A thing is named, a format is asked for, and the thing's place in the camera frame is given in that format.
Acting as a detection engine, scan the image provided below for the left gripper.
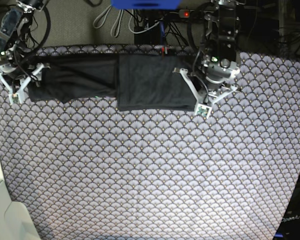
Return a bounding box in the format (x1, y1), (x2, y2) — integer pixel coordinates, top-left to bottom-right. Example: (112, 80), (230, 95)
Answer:
(173, 53), (241, 119)

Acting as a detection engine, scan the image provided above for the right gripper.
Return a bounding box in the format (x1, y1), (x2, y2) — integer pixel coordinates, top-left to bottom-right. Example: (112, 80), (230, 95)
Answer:
(0, 50), (50, 105)

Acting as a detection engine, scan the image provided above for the dark grey T-shirt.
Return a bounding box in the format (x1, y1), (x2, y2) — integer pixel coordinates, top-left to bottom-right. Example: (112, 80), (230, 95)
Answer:
(27, 54), (196, 112)

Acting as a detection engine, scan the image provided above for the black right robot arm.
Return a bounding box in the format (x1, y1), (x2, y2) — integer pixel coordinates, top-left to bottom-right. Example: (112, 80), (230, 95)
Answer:
(0, 0), (51, 105)

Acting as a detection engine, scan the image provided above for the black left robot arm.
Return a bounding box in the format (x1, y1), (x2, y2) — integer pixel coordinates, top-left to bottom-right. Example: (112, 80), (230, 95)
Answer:
(173, 0), (240, 119)

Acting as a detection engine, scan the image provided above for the black power strip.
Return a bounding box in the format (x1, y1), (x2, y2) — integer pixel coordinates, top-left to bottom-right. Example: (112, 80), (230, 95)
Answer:
(176, 9), (205, 23)

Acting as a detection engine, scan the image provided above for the fan-patterned table cloth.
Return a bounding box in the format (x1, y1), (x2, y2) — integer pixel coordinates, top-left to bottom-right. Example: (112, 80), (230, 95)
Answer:
(0, 52), (300, 240)

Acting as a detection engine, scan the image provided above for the white plastic bin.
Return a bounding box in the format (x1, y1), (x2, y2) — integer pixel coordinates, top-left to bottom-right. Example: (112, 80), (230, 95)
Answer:
(0, 161), (40, 240)

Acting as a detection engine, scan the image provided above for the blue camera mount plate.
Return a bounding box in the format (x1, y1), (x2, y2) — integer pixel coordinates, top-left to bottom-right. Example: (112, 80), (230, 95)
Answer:
(111, 0), (181, 10)

